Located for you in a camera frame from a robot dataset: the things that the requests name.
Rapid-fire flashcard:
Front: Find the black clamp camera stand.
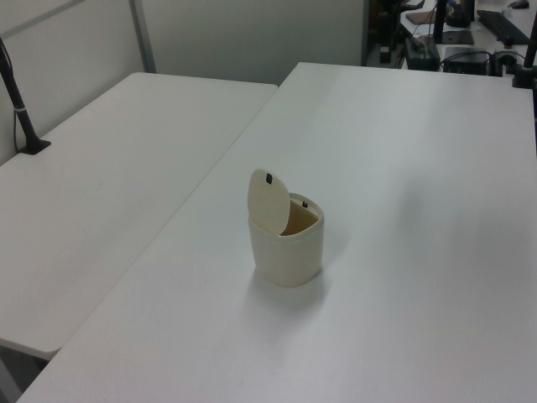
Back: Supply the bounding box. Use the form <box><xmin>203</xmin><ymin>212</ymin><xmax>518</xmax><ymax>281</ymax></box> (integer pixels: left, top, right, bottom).
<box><xmin>510</xmin><ymin>32</ymin><xmax>537</xmax><ymax>90</ymax></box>

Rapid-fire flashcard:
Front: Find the beige small trash bin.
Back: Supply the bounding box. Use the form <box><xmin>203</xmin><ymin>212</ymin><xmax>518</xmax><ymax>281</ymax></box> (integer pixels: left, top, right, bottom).
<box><xmin>247</xmin><ymin>167</ymin><xmax>326</xmax><ymax>290</ymax></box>

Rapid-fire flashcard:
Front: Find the beige trash bin lid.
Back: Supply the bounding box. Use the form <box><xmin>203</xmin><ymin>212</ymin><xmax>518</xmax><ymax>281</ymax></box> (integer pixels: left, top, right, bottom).
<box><xmin>245</xmin><ymin>167</ymin><xmax>290</xmax><ymax>238</ymax></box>

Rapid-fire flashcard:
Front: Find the black electronics box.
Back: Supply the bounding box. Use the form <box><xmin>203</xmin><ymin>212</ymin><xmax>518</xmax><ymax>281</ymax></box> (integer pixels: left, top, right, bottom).
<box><xmin>442</xmin><ymin>46</ymin><xmax>493</xmax><ymax>75</ymax></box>

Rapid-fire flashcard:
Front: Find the black camera stand pole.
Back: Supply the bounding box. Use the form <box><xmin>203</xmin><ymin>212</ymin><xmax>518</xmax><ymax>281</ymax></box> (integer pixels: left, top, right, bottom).
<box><xmin>0</xmin><ymin>36</ymin><xmax>52</xmax><ymax>157</ymax></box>

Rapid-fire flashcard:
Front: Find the black monitor stand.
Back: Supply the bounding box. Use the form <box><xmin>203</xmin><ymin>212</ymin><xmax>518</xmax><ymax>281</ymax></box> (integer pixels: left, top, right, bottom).
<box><xmin>433</xmin><ymin>0</ymin><xmax>476</xmax><ymax>46</ymax></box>

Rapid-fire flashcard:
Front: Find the grey metal partition post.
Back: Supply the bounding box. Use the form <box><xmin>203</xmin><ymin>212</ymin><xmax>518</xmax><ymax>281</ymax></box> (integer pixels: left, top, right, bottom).
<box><xmin>128</xmin><ymin>0</ymin><xmax>158</xmax><ymax>74</ymax></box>

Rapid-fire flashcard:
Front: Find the black keyboard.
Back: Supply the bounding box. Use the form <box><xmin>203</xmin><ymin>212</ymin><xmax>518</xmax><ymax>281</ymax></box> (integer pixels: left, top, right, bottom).
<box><xmin>477</xmin><ymin>8</ymin><xmax>531</xmax><ymax>45</ymax></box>

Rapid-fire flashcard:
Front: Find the white small device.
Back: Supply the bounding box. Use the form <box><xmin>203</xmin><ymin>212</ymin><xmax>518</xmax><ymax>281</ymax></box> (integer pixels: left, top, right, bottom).
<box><xmin>493</xmin><ymin>41</ymin><xmax>522</xmax><ymax>77</ymax></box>

